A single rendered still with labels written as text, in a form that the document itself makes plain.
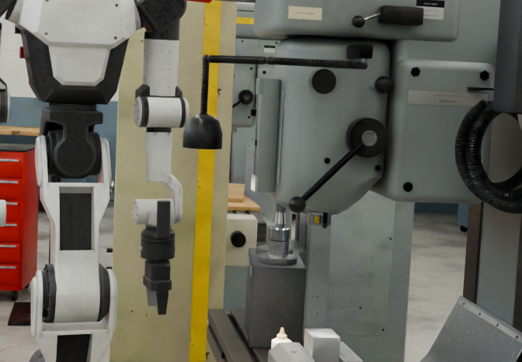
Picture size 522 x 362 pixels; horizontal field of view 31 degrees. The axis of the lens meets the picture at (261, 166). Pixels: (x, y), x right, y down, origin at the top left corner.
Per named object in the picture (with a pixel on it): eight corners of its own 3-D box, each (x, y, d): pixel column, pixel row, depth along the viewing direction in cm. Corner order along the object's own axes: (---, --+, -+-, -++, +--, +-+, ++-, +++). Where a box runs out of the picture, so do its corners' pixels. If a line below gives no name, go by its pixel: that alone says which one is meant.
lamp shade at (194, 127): (174, 146, 169) (175, 112, 169) (205, 145, 174) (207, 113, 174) (199, 149, 164) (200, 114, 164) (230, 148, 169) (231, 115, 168)
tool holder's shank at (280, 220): (287, 228, 211) (290, 179, 210) (273, 227, 211) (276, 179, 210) (285, 226, 214) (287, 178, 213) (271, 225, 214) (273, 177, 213)
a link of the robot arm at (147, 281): (133, 283, 247) (133, 238, 246) (168, 281, 250) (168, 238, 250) (144, 292, 235) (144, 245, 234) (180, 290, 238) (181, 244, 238)
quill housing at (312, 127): (283, 215, 164) (293, 33, 161) (262, 200, 184) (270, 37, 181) (386, 217, 168) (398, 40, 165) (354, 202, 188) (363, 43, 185)
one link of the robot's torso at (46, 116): (36, 167, 252) (38, 102, 250) (84, 168, 256) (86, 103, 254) (47, 179, 225) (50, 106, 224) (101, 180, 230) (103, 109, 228)
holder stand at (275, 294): (248, 347, 209) (252, 260, 207) (244, 321, 230) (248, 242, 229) (301, 349, 209) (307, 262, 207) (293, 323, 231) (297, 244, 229)
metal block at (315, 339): (311, 370, 168) (312, 337, 167) (302, 360, 174) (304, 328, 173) (339, 369, 169) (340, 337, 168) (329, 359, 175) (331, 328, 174)
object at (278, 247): (290, 257, 211) (291, 233, 211) (269, 256, 210) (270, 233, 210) (286, 253, 216) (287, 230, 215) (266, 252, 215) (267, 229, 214)
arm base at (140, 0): (133, 36, 245) (120, -6, 242) (179, 22, 249) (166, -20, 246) (146, 38, 231) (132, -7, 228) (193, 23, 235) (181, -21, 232)
